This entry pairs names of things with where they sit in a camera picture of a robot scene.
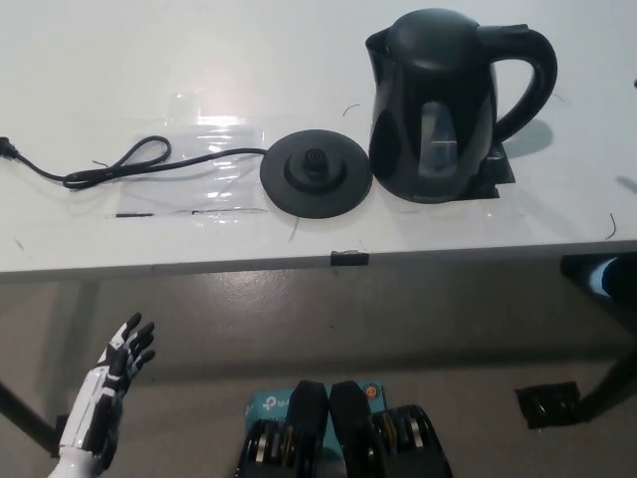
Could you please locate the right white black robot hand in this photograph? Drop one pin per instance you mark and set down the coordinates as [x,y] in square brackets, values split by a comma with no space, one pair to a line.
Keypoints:
[630,184]

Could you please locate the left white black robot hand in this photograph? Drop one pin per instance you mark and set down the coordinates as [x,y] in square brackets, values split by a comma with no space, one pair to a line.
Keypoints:
[107,388]

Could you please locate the black electric kettle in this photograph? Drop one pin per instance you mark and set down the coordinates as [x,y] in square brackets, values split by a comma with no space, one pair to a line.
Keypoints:
[428,65]

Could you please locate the black round kettle base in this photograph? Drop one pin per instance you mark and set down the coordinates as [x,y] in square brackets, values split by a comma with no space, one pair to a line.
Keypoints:
[298,194]

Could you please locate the black table leg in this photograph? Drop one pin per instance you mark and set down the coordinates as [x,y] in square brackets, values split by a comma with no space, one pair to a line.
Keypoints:
[25,413]
[614,378]

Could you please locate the black and blue object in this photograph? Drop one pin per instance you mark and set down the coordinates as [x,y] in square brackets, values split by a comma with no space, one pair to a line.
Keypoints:
[589,276]

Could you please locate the black tape square patch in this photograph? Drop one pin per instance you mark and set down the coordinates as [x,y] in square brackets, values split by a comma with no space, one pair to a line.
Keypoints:
[500,174]

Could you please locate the thin black tape strip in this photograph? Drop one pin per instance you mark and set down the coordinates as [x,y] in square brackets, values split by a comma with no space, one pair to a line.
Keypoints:
[229,211]
[134,215]

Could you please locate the clear plastic film sheet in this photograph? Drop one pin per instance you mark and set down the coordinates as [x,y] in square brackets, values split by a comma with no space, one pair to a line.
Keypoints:
[219,186]

